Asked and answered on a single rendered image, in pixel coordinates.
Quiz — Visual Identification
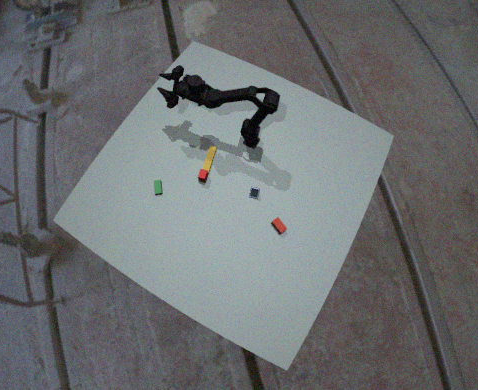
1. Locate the yellow bar with red block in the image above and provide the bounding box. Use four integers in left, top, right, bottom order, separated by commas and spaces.
198, 146, 217, 183

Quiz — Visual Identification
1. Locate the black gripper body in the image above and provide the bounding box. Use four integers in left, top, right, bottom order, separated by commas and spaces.
167, 65, 189, 108

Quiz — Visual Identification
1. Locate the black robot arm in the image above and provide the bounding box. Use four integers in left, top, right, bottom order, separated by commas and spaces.
180, 75, 280, 148

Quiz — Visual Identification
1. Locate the green bar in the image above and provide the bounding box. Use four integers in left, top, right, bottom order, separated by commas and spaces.
153, 179, 163, 195

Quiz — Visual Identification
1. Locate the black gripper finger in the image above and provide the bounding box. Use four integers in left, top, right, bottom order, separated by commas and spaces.
157, 87, 173, 102
158, 73, 172, 81

